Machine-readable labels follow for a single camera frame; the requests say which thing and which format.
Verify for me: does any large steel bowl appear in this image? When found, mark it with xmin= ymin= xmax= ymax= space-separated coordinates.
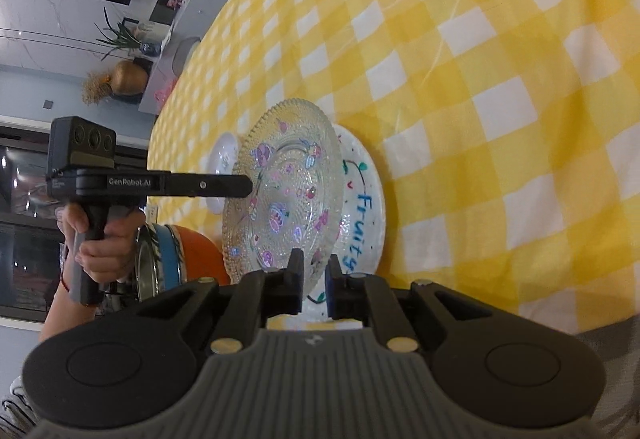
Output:
xmin=134 ymin=224 xmax=162 ymax=303

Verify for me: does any clear patterned glass plate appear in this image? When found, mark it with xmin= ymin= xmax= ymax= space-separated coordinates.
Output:
xmin=221 ymin=99 xmax=345 ymax=293

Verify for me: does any person's left hand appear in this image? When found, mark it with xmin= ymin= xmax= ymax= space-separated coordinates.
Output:
xmin=60 ymin=206 xmax=147 ymax=287

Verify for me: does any person's left forearm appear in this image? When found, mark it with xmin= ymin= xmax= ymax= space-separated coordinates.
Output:
xmin=39 ymin=280 xmax=109 ymax=345

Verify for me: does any green leafy plant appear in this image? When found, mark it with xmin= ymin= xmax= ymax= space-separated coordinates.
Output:
xmin=95 ymin=6 xmax=144 ymax=63

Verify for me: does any dark glass door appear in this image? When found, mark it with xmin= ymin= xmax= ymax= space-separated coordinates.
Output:
xmin=0 ymin=122 xmax=67 ymax=323

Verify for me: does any striped grey clothing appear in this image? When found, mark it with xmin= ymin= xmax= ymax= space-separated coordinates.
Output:
xmin=0 ymin=376 xmax=39 ymax=439

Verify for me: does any marble tv bench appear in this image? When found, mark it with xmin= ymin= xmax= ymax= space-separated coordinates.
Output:
xmin=137 ymin=0 xmax=296 ymax=116

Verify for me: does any white printed plate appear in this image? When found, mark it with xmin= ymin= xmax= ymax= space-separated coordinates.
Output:
xmin=304 ymin=123 xmax=389 ymax=320

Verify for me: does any yellow checked tablecloth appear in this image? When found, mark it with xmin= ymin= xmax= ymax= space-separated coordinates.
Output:
xmin=147 ymin=0 xmax=640 ymax=336

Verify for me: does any dried plant bunch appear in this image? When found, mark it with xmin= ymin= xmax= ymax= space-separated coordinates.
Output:
xmin=80 ymin=69 xmax=114 ymax=106

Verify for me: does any gold vase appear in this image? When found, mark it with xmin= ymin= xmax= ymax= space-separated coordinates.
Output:
xmin=110 ymin=60 xmax=150 ymax=96

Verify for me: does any orange bowl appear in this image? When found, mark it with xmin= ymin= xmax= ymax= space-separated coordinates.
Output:
xmin=167 ymin=225 xmax=232 ymax=288

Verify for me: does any small white plate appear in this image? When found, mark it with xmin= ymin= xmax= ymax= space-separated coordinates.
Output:
xmin=207 ymin=132 xmax=242 ymax=215

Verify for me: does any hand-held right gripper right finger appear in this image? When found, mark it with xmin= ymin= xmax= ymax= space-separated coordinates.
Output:
xmin=324 ymin=255 xmax=501 ymax=353

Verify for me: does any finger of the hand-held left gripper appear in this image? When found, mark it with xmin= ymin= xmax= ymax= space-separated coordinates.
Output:
xmin=169 ymin=173 xmax=254 ymax=199

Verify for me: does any blue striped bowl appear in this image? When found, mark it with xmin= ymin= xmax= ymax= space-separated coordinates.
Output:
xmin=150 ymin=221 xmax=189 ymax=291

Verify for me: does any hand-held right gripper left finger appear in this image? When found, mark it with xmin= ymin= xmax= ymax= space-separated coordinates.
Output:
xmin=131 ymin=248 xmax=304 ymax=355

